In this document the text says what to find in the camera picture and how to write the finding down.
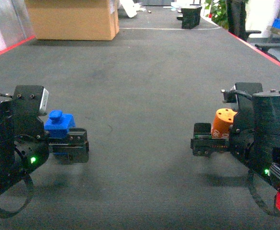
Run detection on black office chair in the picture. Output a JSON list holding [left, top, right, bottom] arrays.
[[226, 0, 280, 60]]

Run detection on green potted plant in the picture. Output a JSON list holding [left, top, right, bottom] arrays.
[[204, 0, 229, 30]]

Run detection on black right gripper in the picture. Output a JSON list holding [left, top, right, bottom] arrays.
[[190, 91, 274, 173]]

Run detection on orange cylindrical cap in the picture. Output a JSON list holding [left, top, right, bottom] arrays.
[[211, 108, 237, 140]]

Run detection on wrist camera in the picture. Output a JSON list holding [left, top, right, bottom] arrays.
[[39, 88, 49, 115], [221, 82, 263, 103]]

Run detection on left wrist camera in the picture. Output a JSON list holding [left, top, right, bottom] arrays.
[[39, 88, 49, 115]]

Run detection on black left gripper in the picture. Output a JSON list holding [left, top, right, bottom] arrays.
[[12, 85, 89, 172]]

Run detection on black box on table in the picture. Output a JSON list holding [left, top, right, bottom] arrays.
[[177, 5, 202, 29]]

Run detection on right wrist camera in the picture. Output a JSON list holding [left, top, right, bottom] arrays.
[[221, 82, 263, 103]]

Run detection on blue plastic block part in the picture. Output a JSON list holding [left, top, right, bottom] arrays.
[[44, 110, 76, 138]]

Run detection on large cardboard box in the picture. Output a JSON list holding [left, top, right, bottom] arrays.
[[25, 0, 119, 41]]

